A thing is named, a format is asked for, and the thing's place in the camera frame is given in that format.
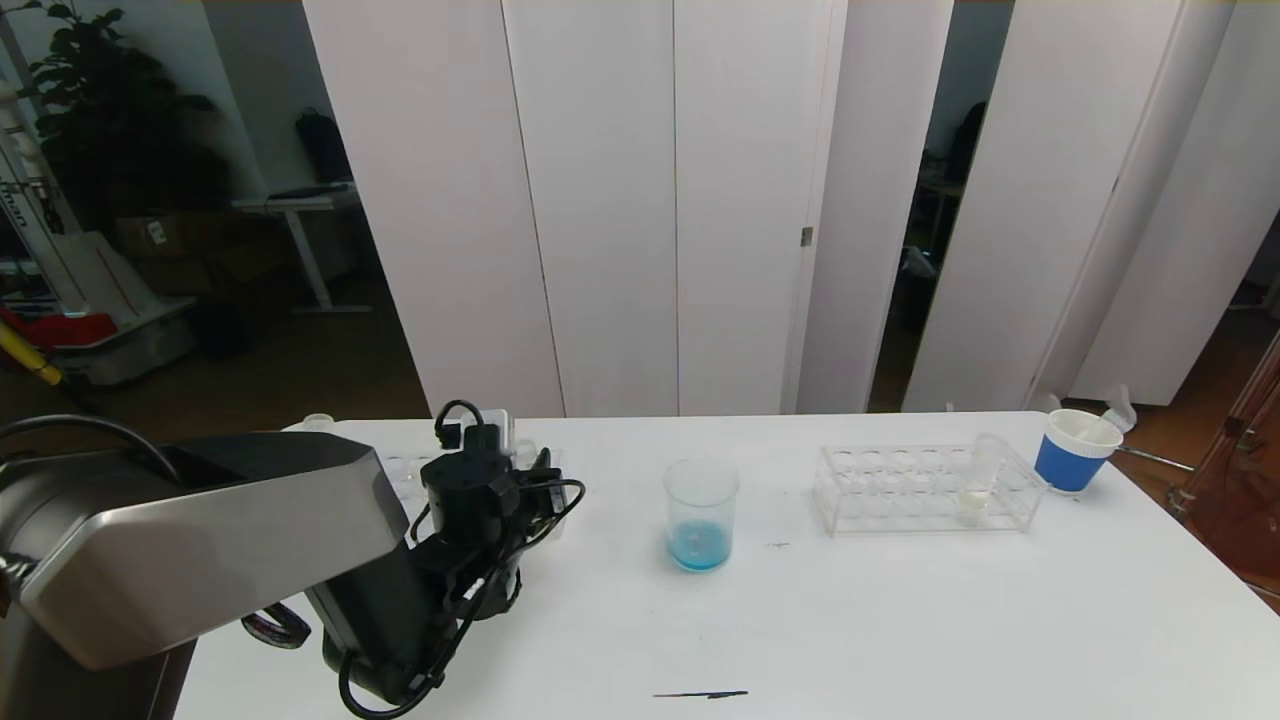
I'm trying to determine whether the dark green potted plant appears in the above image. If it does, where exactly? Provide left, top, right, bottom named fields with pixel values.
left=10, top=2, right=236, bottom=236

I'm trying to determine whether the red flat object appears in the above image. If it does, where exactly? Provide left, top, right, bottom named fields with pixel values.
left=0, top=305, right=119, bottom=349

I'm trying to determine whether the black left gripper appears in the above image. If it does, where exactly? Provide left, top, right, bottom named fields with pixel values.
left=514, top=447, right=568, bottom=529

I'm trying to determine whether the white standing desk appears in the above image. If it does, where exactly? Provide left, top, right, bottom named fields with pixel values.
left=233, top=186, right=371, bottom=314

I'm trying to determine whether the yellow tube object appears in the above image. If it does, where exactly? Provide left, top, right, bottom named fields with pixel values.
left=0, top=320, right=66, bottom=386

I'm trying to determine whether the pale yellow pigment test tube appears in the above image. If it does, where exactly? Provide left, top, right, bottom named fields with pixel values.
left=955, top=434, right=1005, bottom=527

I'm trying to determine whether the pink red pigment test tube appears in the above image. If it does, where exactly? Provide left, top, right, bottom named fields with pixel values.
left=1080, top=385, right=1138, bottom=446

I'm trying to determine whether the clear acrylic tube rack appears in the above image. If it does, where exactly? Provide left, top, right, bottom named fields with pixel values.
left=812, top=444, right=1049, bottom=534
left=375, top=445, right=576, bottom=541

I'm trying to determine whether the clear plastic beaker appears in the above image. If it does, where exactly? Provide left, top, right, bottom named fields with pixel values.
left=663, top=457, right=741, bottom=574

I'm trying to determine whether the white machine with base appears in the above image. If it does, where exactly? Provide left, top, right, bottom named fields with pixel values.
left=0, top=80, right=196, bottom=386

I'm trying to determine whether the brown cardboard box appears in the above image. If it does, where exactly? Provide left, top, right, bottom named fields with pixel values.
left=116, top=210, right=214, bottom=261

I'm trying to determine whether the black backpack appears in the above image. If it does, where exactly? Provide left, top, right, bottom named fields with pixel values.
left=295, top=108, right=356, bottom=184

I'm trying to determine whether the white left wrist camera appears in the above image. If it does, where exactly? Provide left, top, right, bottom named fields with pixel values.
left=452, top=408, right=517, bottom=458

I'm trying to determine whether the blue white paper cup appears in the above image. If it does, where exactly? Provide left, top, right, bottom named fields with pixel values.
left=1033, top=408, right=1125, bottom=496

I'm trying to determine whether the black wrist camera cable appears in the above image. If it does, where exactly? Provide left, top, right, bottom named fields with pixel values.
left=434, top=400, right=588, bottom=546

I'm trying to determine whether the dark bin with white bag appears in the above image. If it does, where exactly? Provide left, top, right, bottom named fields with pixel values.
left=895, top=248, right=941, bottom=341

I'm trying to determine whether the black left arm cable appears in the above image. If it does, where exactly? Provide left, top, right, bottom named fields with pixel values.
left=338, top=560, right=501, bottom=720

